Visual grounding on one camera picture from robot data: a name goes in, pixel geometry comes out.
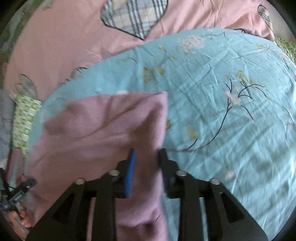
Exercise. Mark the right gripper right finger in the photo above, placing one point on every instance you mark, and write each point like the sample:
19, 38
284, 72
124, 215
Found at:
208, 211

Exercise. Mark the mauve knitted sweater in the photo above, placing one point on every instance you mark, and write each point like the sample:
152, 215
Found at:
87, 140

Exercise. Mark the pink heart-print duvet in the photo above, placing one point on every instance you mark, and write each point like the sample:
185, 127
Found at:
47, 43

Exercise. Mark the person's left hand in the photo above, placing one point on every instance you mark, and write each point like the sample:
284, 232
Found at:
20, 222

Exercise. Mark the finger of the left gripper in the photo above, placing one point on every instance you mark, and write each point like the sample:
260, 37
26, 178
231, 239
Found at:
28, 184

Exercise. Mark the green checkered pillow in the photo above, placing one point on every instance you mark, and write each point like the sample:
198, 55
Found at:
25, 111

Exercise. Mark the grey cartoon-print blanket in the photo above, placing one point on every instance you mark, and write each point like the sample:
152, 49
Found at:
7, 114

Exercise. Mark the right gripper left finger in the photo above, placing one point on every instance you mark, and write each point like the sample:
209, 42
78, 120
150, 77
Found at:
67, 219

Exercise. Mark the teal floral quilt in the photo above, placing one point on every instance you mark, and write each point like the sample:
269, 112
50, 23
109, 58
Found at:
231, 111

